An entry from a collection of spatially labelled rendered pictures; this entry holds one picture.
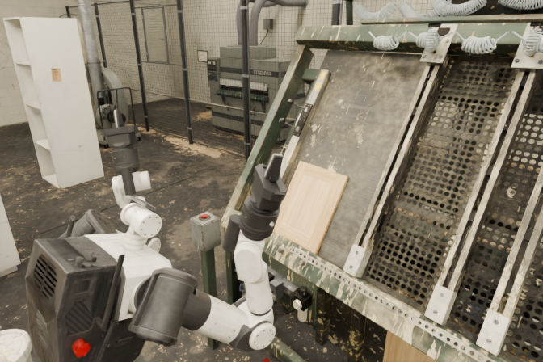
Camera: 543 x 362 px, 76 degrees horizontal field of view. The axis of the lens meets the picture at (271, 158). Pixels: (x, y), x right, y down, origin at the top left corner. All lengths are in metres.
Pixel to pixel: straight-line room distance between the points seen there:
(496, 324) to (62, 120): 4.69
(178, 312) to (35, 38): 4.30
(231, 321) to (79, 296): 0.36
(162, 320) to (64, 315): 0.21
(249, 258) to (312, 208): 0.97
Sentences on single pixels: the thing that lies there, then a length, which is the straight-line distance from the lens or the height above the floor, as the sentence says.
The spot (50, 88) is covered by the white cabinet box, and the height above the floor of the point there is 1.27.
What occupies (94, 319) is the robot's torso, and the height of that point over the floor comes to 1.27.
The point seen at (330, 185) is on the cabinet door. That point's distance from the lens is 1.78.
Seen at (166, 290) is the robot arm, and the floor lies 1.35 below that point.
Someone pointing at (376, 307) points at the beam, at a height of 0.85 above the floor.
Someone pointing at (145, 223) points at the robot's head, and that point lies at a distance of 0.98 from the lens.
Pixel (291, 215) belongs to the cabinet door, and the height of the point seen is 0.99.
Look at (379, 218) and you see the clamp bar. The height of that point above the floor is 1.14.
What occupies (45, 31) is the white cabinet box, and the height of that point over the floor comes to 1.91.
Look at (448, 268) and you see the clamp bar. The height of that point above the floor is 1.08.
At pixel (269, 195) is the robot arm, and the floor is 1.57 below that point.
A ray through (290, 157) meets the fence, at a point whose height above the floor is 1.24.
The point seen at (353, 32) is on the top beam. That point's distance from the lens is 2.04.
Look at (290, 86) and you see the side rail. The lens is 2.19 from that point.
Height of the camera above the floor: 1.90
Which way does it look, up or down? 20 degrees down
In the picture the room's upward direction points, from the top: straight up
